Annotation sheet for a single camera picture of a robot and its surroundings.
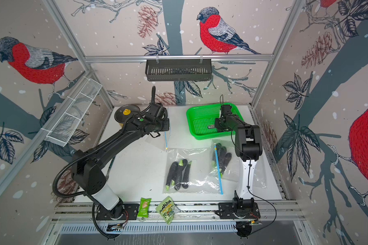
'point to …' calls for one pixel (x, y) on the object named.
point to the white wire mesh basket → (70, 117)
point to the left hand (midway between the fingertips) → (169, 121)
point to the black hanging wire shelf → (184, 71)
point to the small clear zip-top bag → (231, 172)
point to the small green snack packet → (144, 207)
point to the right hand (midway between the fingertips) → (219, 122)
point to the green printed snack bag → (167, 209)
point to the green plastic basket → (201, 119)
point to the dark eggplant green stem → (223, 158)
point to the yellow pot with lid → (124, 112)
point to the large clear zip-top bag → (200, 179)
